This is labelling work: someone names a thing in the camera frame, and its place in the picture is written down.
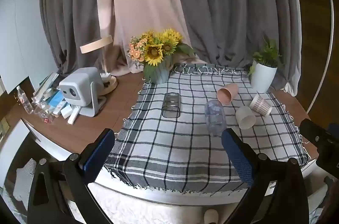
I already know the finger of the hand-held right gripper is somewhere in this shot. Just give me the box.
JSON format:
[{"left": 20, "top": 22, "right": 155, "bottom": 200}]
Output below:
[{"left": 300, "top": 119, "right": 335, "bottom": 151}]

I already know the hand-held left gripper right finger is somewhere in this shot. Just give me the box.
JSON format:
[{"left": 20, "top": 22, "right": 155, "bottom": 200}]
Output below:
[{"left": 221, "top": 128, "right": 310, "bottom": 224}]

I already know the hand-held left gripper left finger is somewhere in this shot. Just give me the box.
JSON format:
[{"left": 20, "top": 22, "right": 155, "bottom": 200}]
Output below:
[{"left": 26, "top": 128, "right": 116, "bottom": 224}]

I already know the white cup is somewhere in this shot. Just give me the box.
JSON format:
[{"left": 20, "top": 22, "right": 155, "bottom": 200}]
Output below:
[{"left": 235, "top": 106, "right": 257, "bottom": 130}]

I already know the clear plastic cup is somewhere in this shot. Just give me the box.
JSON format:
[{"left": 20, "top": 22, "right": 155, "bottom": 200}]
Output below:
[{"left": 204, "top": 99, "right": 226, "bottom": 137}]

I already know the patterned paper cup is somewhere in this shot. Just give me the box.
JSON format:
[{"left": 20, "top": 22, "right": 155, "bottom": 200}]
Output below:
[{"left": 249, "top": 95, "right": 273, "bottom": 116}]

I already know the pink cup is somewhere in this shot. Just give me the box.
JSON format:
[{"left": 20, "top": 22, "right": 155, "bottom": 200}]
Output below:
[{"left": 217, "top": 83, "right": 239, "bottom": 104}]

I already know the dark transparent cup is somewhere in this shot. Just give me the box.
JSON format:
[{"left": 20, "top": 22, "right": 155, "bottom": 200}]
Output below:
[{"left": 161, "top": 92, "right": 181, "bottom": 119}]

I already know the white remote control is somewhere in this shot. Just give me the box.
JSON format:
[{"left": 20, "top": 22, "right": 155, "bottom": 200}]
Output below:
[{"left": 67, "top": 106, "right": 81, "bottom": 125}]

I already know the beige slipper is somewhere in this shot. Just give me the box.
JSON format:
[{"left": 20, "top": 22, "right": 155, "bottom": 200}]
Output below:
[{"left": 204, "top": 209, "right": 219, "bottom": 224}]

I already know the checked grey white tablecloth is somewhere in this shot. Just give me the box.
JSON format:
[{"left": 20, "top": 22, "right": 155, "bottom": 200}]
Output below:
[{"left": 104, "top": 63, "right": 309, "bottom": 193}]

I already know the white plant pot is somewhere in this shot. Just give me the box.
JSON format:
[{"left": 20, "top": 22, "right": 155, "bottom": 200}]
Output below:
[{"left": 250, "top": 60, "right": 278, "bottom": 94}]

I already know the stack of books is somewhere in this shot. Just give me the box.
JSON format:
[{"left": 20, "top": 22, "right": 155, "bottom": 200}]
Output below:
[{"left": 32, "top": 72, "right": 72, "bottom": 119}]

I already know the grey white projector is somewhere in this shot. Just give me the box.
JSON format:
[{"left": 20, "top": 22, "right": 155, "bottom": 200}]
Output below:
[{"left": 59, "top": 67, "right": 107, "bottom": 117}]

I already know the green leafy plant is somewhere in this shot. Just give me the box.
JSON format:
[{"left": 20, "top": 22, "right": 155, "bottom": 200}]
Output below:
[{"left": 247, "top": 38, "right": 283, "bottom": 76}]

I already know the clear water bottle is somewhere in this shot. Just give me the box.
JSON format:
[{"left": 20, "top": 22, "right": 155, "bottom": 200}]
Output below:
[{"left": 16, "top": 85, "right": 34, "bottom": 114}]

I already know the grey ribbed vase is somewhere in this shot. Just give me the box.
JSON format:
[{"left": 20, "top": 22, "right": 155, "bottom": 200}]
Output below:
[{"left": 150, "top": 56, "right": 174, "bottom": 85}]

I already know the beige desk lamp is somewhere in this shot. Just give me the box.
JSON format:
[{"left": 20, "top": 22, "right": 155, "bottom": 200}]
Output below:
[{"left": 80, "top": 35, "right": 118, "bottom": 95}]

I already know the sunflower bouquet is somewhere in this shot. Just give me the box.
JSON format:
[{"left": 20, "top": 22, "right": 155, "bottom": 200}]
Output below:
[{"left": 127, "top": 28, "right": 196, "bottom": 83}]

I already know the grey curtain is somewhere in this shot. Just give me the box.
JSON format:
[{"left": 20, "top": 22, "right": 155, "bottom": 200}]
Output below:
[
  {"left": 39, "top": 0, "right": 117, "bottom": 76},
  {"left": 168, "top": 0, "right": 303, "bottom": 97}
]

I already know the pink curtain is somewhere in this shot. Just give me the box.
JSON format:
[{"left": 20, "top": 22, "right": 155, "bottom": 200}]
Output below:
[{"left": 96, "top": 0, "right": 197, "bottom": 74}]

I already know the white curved frame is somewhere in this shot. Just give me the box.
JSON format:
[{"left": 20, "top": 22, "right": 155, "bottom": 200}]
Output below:
[{"left": 307, "top": 0, "right": 335, "bottom": 113}]

